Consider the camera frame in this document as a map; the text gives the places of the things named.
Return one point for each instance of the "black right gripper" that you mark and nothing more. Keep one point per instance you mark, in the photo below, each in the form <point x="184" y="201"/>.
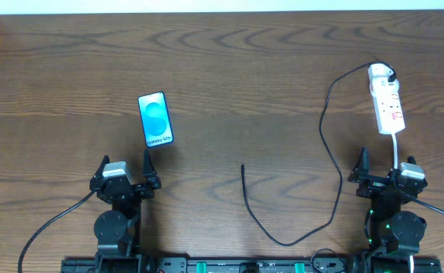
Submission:
<point x="379" y="183"/>

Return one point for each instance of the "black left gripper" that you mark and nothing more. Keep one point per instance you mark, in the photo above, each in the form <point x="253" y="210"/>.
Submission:
<point x="137" y="186"/>

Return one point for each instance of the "blue Galaxy smartphone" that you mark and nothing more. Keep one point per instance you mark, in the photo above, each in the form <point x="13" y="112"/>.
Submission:
<point x="155" y="119"/>

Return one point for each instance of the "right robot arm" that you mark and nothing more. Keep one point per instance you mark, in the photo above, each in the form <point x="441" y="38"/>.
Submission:
<point x="394" y="234"/>

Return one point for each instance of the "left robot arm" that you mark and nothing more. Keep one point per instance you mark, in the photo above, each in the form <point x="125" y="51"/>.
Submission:
<point x="118" y="229"/>

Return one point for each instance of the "white charger plug adapter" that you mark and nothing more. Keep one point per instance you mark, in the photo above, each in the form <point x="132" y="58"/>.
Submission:
<point x="381" y="70"/>

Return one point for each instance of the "white power strip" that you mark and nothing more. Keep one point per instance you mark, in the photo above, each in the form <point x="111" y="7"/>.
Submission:
<point x="386" y="101"/>

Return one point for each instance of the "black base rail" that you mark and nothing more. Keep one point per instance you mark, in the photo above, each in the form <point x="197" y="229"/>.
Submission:
<point x="183" y="265"/>

